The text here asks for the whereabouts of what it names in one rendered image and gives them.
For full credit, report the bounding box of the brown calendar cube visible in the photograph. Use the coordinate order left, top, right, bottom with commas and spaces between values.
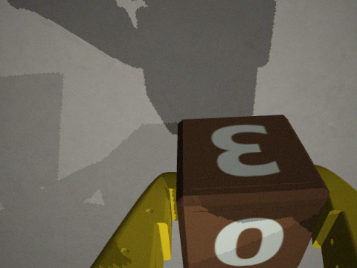
176, 115, 329, 268

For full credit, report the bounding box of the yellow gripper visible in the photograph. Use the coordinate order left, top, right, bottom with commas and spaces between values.
90, 165, 357, 268

